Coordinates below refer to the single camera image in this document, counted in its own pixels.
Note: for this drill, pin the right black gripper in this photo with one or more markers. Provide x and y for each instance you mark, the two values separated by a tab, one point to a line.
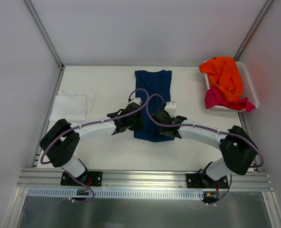
162	119

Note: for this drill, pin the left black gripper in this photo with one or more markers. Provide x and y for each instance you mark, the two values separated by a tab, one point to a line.
135	119

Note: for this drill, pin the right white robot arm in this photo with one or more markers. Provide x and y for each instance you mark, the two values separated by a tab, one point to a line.
237	149

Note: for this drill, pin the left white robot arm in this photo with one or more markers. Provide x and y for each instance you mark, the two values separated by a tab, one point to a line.
61	141

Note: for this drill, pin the pink t shirt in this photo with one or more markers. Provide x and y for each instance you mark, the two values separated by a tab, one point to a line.
214	98

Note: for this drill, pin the folded white t shirt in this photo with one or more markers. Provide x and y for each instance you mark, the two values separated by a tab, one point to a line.
74	107

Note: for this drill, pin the orange t shirt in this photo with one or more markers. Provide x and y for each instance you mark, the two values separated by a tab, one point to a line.
223	74

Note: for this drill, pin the white plastic basket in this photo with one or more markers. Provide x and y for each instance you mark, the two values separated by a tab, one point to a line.
248	88

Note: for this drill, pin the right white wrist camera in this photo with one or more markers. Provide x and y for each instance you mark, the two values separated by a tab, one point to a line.
171	108

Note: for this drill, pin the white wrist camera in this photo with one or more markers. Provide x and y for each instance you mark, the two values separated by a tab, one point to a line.
135	100
171	108

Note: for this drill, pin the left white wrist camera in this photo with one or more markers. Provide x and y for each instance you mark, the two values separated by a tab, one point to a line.
135	100

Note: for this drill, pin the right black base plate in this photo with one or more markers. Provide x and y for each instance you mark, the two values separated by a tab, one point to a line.
199	181

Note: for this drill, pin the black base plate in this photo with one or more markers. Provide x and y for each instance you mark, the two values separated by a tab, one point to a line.
83	179
199	181

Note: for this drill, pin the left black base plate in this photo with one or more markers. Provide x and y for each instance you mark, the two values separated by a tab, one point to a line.
83	179

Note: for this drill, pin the aluminium mounting rail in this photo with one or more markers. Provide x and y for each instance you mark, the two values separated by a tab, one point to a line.
147	180

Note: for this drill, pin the white slotted cable duct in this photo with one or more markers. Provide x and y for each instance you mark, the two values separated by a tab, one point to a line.
117	194

